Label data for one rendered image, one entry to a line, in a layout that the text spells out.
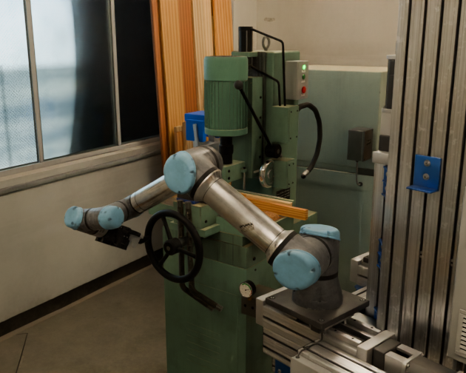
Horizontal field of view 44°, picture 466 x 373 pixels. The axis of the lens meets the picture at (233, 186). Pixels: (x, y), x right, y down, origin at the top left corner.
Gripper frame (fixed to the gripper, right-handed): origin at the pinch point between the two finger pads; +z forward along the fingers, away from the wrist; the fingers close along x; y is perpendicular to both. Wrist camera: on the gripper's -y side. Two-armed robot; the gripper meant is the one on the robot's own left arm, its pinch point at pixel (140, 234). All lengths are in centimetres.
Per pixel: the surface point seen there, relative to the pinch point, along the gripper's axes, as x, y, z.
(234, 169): 14.2, -37.8, 25.4
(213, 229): 19.9, -10.4, 16.3
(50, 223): -117, 4, 52
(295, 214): 45, -25, 31
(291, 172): 31, -44, 42
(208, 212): 18.0, -15.8, 12.5
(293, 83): 26, -80, 31
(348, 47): -46, -192, 204
